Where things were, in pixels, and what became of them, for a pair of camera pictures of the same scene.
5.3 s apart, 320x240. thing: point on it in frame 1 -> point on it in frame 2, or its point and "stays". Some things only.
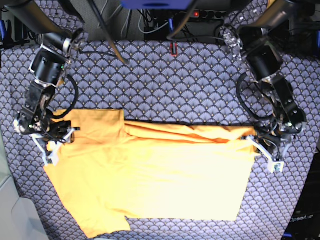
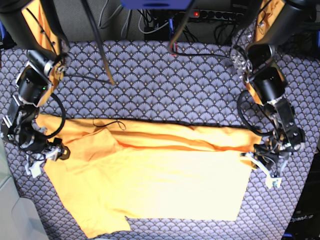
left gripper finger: [275, 166] -> [270, 181]
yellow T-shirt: [111, 172] stays
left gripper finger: [256, 147] -> [250, 156]
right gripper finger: [70, 137] -> [61, 153]
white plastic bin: [20, 218] stays
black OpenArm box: [305, 223] stays
